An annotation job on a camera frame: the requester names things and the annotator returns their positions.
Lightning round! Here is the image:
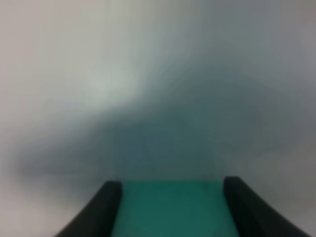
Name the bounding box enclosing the green cube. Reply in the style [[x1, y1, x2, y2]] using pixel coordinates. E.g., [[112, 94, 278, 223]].
[[112, 181, 239, 237]]

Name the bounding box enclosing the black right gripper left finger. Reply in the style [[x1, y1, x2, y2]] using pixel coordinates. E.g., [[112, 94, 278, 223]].
[[57, 181, 122, 237]]

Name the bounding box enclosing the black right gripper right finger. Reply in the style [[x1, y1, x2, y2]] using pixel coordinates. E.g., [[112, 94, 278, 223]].
[[223, 177, 308, 237]]

